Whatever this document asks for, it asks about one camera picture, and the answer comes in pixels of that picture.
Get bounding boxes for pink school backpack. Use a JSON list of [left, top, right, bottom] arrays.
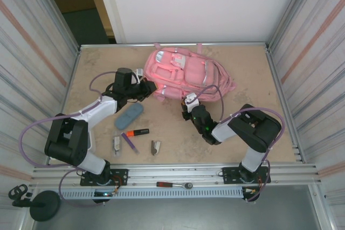
[[143, 42, 238, 103]]

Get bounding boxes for blue-grey pencil case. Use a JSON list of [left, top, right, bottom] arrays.
[[114, 102, 144, 130]]

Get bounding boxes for orange black highlighter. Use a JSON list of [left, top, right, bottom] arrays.
[[126, 128, 150, 137]]

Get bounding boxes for purple pen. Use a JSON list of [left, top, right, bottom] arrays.
[[120, 132, 140, 155]]

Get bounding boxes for metal clip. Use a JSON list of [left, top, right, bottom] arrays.
[[112, 136, 122, 157]]

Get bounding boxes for small controller circuit board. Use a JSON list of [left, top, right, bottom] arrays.
[[93, 190, 119, 204], [242, 186, 261, 203]]

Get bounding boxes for black round base stand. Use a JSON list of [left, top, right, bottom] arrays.
[[8, 184, 61, 222]]

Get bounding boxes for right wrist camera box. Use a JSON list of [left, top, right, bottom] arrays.
[[184, 93, 202, 109]]

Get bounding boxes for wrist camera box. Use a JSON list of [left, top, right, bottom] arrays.
[[134, 68, 146, 85], [184, 93, 202, 109]]

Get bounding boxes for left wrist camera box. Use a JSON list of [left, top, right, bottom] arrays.
[[134, 68, 146, 85]]

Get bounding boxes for aluminium mounting rail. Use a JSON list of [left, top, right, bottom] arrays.
[[31, 163, 323, 187]]

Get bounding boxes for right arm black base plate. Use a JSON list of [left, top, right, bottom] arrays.
[[222, 166, 271, 185]]

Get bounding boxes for red handled ratchet wrench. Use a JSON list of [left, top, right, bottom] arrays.
[[156, 181, 195, 190]]

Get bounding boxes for grey slotted cable duct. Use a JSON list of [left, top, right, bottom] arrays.
[[59, 188, 245, 200]]

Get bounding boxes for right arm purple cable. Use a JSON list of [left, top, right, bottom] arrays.
[[198, 85, 286, 203]]

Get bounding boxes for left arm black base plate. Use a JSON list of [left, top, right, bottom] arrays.
[[80, 168, 129, 187]]

